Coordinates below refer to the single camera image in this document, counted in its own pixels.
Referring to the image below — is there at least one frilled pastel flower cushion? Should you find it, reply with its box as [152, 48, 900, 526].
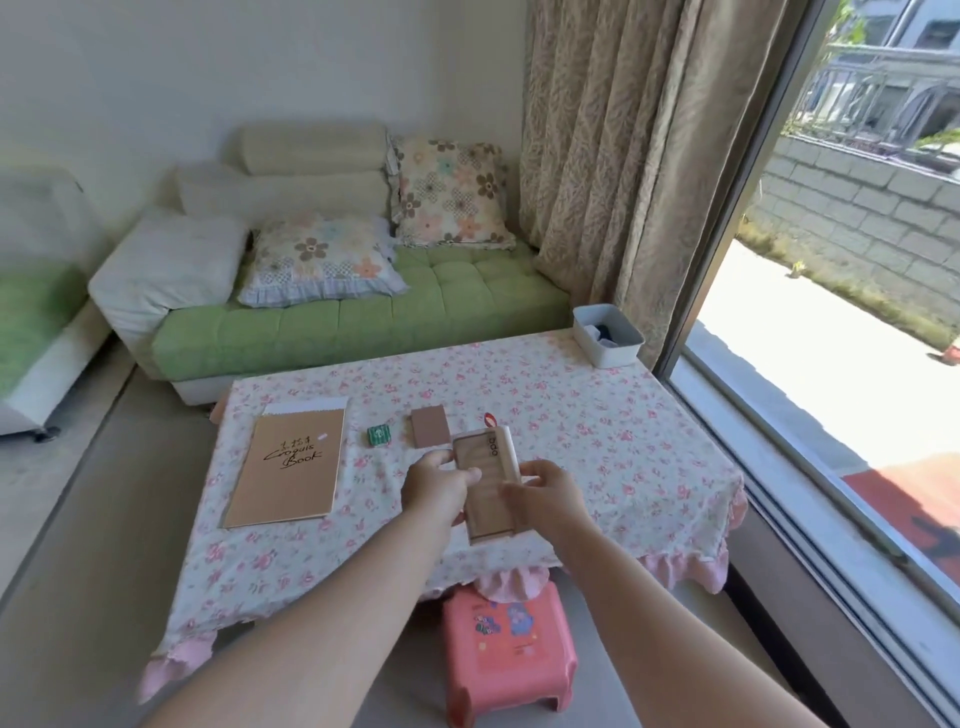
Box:
[238, 213, 410, 309]

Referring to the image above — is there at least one floral pink-frilled tablecloth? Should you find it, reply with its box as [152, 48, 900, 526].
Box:
[138, 329, 750, 703]

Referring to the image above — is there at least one person's right forearm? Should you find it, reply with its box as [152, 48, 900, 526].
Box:
[539, 517, 826, 728]

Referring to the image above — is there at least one brown flower print cushion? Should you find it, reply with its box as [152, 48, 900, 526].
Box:
[389, 134, 519, 251]

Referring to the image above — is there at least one person's right hand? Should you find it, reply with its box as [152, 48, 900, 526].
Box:
[498, 458, 594, 538]

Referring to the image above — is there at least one metal balcony railing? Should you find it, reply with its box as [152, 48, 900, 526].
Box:
[791, 44, 960, 163]

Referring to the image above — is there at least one green cushioned white sofa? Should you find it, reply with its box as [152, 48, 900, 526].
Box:
[88, 123, 575, 406]

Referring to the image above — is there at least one person's left hand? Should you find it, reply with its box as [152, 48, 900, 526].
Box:
[399, 449, 484, 530]

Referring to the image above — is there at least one green seated side sofa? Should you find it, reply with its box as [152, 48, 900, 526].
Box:
[0, 164, 114, 444]

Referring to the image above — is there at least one person's left forearm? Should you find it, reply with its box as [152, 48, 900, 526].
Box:
[138, 513, 459, 728]

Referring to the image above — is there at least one grey brick balcony wall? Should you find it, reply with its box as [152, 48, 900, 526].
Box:
[742, 134, 960, 354]

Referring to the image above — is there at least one sliding glass door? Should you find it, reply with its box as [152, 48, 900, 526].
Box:
[652, 0, 960, 721]

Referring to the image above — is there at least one small wooden box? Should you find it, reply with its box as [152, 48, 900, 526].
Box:
[449, 410, 526, 545]

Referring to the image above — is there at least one red calligraphy paper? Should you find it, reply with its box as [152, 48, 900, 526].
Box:
[839, 453, 960, 586]

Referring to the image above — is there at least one small brown notebook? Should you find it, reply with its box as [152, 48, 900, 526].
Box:
[410, 405, 452, 446]

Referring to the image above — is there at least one beige patterned curtain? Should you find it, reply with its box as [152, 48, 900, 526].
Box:
[518, 0, 811, 369]

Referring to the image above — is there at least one brown spiral sketchbook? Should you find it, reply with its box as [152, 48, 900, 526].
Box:
[222, 397, 350, 531]

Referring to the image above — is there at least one small white storage bin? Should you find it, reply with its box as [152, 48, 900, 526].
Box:
[572, 303, 646, 370]

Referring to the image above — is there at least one pink plastic stool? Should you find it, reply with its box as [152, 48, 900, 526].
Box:
[440, 581, 579, 728]

